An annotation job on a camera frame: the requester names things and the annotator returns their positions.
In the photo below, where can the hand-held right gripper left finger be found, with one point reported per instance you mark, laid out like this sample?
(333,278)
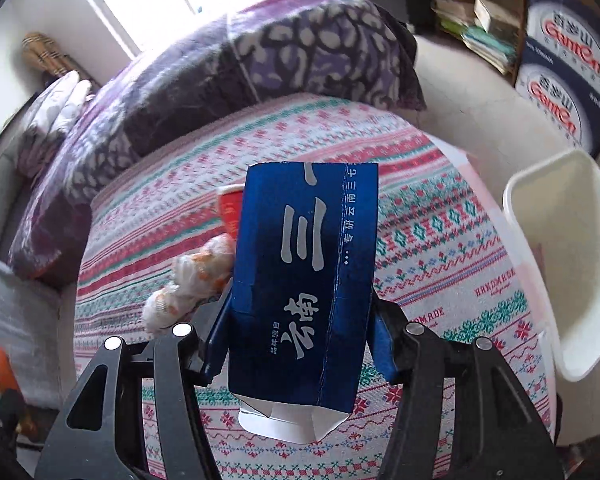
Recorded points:
(212,360)

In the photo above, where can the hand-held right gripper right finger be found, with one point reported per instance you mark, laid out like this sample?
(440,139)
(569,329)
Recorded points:
(387,355)

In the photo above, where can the blue carton box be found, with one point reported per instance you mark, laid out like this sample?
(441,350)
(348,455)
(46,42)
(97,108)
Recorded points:
(300,285)

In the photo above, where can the white plastic trash bin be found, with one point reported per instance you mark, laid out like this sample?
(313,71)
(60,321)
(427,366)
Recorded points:
(575,240)

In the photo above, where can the crumpled white orange tissue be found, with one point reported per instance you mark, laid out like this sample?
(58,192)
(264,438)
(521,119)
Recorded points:
(195,275)

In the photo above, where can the striped patterned tablecloth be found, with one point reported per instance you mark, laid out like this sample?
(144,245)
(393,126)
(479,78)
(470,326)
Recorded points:
(430,270)

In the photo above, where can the grey quilted cushion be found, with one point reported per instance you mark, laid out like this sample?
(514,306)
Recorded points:
(20,325)

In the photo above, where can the orange black object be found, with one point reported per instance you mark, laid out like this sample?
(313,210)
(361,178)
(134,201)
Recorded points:
(5,370)

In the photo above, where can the grey bed headboard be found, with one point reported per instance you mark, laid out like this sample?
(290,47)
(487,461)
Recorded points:
(5,185)

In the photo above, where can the purple patterned bed blanket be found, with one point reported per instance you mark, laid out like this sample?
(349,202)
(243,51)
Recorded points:
(190,85)

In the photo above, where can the stacked white pillows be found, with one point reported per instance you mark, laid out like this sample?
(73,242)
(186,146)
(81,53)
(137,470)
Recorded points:
(55,120)

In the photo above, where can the blue water bottle carton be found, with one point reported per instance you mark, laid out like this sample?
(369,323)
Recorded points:
(560,105)
(575,25)

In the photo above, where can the pile of books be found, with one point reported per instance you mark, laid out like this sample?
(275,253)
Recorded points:
(480,32)

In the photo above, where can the plaid cloth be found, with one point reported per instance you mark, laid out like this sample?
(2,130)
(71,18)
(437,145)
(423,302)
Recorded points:
(47,52)

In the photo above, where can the wooden bookshelf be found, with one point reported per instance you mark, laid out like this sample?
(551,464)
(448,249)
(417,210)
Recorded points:
(517,20)

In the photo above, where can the window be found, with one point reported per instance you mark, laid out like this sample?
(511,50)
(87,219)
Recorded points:
(145,0)

